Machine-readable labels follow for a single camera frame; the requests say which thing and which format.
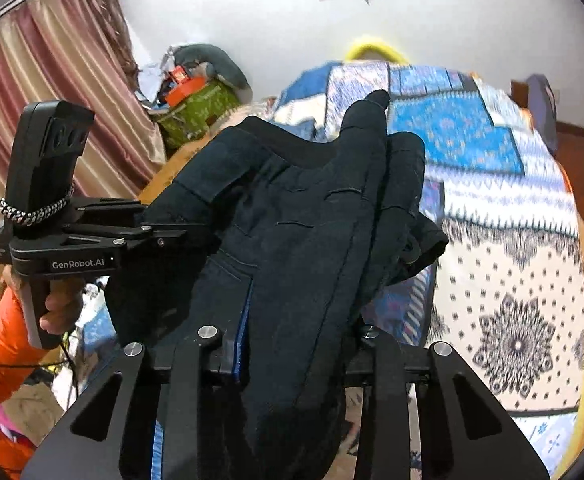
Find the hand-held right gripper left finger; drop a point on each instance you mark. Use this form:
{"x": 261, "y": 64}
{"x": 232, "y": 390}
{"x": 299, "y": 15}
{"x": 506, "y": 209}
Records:
{"x": 237, "y": 350}

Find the orange box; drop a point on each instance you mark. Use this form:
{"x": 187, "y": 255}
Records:
{"x": 184, "y": 91}

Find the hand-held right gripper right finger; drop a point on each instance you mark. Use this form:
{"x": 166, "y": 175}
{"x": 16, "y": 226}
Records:
{"x": 383, "y": 362}

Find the black pants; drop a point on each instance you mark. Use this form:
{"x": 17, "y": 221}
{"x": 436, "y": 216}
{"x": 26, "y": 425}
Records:
{"x": 292, "y": 240}

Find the striped pink curtain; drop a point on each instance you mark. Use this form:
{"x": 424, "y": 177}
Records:
{"x": 56, "y": 70}

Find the blue patchwork printed blanket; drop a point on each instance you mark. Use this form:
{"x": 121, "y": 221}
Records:
{"x": 497, "y": 220}

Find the white crumpled cloth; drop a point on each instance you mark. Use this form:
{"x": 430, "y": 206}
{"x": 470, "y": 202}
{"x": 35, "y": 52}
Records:
{"x": 151, "y": 77}

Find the green patterned bag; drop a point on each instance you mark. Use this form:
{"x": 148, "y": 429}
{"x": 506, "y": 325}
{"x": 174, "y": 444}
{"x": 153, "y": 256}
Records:
{"x": 196, "y": 110}

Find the grey rolled cloth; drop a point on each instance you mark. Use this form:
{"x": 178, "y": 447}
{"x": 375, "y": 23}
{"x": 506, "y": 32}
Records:
{"x": 216, "y": 57}

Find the pile of mixed clothes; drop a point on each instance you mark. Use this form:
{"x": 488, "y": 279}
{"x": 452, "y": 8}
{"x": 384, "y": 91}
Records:
{"x": 36, "y": 400}

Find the person's left hand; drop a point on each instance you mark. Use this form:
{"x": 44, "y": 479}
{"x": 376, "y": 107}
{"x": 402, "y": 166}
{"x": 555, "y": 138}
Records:
{"x": 61, "y": 310}

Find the brown cardboard box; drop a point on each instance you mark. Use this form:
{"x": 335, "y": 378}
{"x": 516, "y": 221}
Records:
{"x": 171, "y": 175}

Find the dark bag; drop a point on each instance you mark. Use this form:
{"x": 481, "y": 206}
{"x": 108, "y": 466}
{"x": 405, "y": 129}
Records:
{"x": 542, "y": 110}

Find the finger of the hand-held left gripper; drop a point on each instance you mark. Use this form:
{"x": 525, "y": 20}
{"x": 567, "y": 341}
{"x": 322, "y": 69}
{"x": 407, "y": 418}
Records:
{"x": 106, "y": 205}
{"x": 131, "y": 236}

